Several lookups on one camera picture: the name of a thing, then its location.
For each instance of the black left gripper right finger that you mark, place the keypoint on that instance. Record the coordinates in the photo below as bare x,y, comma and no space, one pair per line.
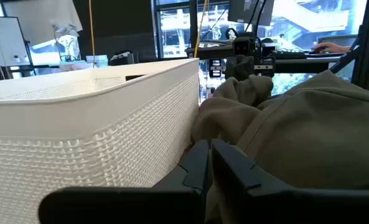
265,202

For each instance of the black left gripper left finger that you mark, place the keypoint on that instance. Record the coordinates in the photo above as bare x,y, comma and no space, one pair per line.
171,202

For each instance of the beige garment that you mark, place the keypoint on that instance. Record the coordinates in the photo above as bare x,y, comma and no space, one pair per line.
221,121

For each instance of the olive green hoodie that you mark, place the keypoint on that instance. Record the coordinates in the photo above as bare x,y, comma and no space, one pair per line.
311,130

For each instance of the black monitor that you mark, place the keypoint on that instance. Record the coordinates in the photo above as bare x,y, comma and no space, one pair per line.
243,12

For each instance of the person's hand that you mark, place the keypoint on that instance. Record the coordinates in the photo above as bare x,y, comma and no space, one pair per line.
330,47

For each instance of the white perforated plastic basket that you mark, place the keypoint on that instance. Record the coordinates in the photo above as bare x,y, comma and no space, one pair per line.
78,124

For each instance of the black tissue box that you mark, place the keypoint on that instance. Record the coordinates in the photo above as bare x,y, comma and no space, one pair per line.
122,59

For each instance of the light blue box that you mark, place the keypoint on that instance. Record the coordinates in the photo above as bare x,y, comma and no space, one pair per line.
97,60

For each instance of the whiteboard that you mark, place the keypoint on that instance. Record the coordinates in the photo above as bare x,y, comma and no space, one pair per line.
3,40

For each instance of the black aluminium table frame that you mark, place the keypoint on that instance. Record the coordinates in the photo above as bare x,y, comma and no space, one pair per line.
366,46

